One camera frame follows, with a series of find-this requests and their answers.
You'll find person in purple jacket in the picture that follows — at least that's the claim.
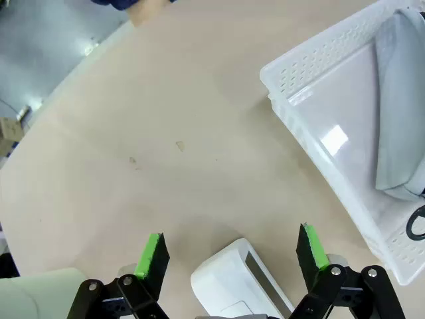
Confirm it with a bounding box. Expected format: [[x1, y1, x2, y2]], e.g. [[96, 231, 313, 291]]
[[91, 0, 177, 11]]

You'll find black strap with metal ring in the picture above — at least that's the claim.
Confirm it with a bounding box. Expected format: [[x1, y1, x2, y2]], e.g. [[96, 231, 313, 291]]
[[405, 187, 425, 242]]

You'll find small cardboard box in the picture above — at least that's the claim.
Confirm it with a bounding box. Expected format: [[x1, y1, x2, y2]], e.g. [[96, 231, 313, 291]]
[[0, 116, 25, 140]]

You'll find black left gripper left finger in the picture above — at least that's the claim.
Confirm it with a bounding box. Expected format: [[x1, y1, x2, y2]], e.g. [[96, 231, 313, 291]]
[[68, 232, 171, 319]]

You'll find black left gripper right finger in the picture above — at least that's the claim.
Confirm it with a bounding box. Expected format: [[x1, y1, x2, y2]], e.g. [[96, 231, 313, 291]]
[[288, 223, 406, 319]]

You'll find white perforated plastic basket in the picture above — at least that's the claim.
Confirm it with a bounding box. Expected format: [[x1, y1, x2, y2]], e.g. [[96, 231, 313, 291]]
[[259, 0, 425, 286]]

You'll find white rectangular box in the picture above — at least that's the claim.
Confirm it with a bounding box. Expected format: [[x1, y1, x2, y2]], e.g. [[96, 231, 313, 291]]
[[190, 237, 296, 319]]

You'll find light green plastic cup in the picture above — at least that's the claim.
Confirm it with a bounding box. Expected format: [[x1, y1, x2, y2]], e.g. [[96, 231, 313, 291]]
[[0, 267, 89, 319]]

